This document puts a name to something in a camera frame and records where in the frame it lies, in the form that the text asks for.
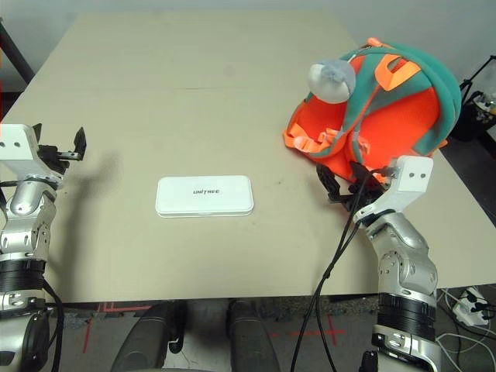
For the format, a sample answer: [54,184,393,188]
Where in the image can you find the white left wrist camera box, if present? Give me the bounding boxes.
[0,122,63,183]

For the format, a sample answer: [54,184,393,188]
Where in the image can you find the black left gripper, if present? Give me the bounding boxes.
[32,123,87,174]

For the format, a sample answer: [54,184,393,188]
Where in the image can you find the grey white plush keychain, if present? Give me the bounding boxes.
[308,57,357,104]

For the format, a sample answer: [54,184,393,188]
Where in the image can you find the white Unitree pencil case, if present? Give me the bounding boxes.
[155,174,255,219]

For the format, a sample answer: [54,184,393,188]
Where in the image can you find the white floor cables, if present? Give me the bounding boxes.
[436,288,496,372]

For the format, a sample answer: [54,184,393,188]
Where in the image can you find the black tripod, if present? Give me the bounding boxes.
[460,53,496,98]

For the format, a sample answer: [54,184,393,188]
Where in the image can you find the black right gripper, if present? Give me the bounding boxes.
[315,161,388,213]

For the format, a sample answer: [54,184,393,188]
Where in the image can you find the grey robot left leg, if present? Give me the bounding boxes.
[110,301,187,372]

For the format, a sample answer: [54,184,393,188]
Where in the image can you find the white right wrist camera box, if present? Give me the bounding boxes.
[381,155,434,215]

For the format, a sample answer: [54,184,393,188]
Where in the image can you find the grey robot right leg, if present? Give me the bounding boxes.
[226,300,280,372]

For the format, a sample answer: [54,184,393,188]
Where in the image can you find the orange and teal backpack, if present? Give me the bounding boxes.
[283,37,463,183]

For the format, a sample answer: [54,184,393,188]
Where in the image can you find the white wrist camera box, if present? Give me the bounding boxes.
[0,122,63,183]
[381,155,434,215]

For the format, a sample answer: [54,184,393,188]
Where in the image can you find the black round bin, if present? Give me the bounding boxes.
[451,91,496,143]

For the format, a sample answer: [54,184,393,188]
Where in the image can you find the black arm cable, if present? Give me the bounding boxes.
[36,278,65,372]
[289,165,393,372]

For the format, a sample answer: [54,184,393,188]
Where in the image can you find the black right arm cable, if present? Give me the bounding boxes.
[289,165,393,372]

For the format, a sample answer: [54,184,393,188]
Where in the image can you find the grey robot leg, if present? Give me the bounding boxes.
[226,300,280,372]
[110,301,187,372]

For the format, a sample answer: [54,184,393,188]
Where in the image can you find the white power strip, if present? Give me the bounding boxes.
[451,286,492,327]

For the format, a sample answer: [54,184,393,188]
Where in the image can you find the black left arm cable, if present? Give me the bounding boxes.
[36,278,65,372]

